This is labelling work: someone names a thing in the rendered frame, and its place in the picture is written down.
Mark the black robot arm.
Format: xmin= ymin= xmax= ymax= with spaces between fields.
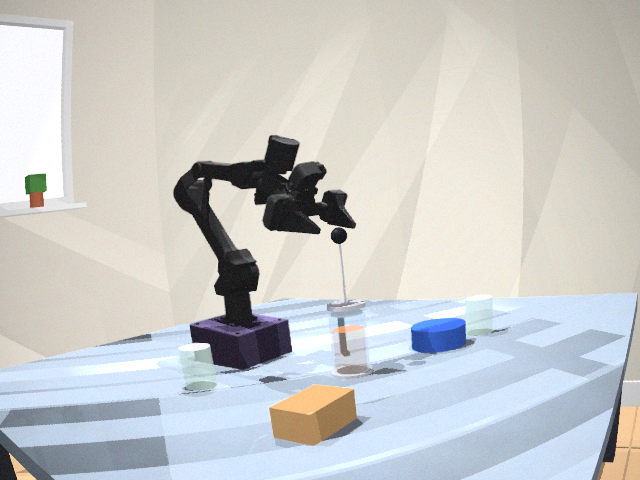
xmin=173 ymin=135 xmax=327 ymax=324

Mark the glass coffee press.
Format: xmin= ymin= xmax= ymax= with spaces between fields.
xmin=326 ymin=227 xmax=373 ymax=379

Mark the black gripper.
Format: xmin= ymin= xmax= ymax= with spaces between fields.
xmin=263 ymin=181 xmax=356 ymax=234

